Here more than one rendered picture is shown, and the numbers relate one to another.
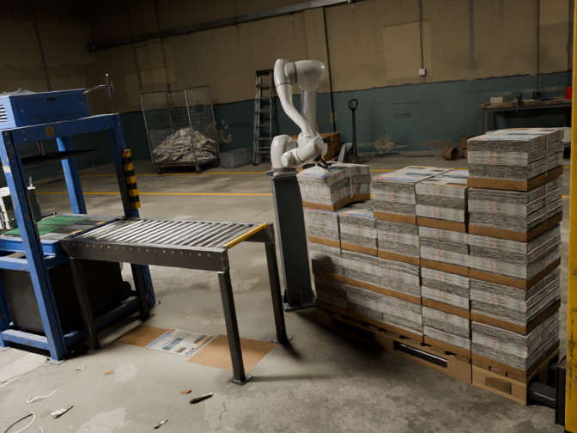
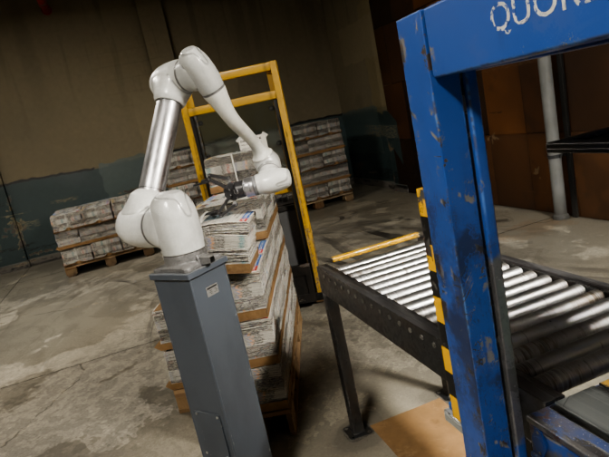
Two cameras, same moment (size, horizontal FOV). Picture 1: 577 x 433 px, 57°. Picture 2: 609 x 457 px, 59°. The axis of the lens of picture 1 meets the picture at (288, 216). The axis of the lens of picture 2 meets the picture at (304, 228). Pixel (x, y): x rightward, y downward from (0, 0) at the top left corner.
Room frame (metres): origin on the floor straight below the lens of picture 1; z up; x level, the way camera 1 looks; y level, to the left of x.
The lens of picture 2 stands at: (4.82, 1.61, 1.44)
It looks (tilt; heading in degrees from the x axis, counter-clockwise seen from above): 12 degrees down; 223
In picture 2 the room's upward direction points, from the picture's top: 12 degrees counter-clockwise
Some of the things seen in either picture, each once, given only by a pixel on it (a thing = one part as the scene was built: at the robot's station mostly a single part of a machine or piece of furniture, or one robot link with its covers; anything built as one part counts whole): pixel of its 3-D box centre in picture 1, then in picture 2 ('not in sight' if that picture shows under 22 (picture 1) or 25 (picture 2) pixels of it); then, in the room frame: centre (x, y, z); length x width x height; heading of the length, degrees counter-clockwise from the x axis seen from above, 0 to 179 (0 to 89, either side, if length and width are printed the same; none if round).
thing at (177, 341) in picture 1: (179, 341); not in sight; (3.31, 0.84, 0.00); 0.37 x 0.28 x 0.01; 59
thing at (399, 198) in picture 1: (413, 194); (233, 219); (2.89, -0.72, 0.95); 0.38 x 0.29 x 0.23; 130
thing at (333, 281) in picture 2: (189, 228); (397, 324); (3.50, 0.69, 0.74); 1.34 x 0.05 x 0.12; 59
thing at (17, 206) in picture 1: (33, 250); not in sight; (3.28, 1.66, 0.77); 0.09 x 0.09 x 1.55; 59
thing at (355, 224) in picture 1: (398, 277); (251, 316); (3.00, -0.63, 0.42); 1.17 x 0.39 x 0.83; 40
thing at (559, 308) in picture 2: (126, 233); (535, 321); (3.45, 1.10, 0.77); 0.47 x 0.05 x 0.05; 149
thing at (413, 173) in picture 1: (413, 173); (227, 199); (2.90, -0.72, 1.06); 0.37 x 0.29 x 0.01; 130
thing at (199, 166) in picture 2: not in sight; (209, 199); (2.32, -1.62, 0.97); 0.09 x 0.09 x 1.75; 40
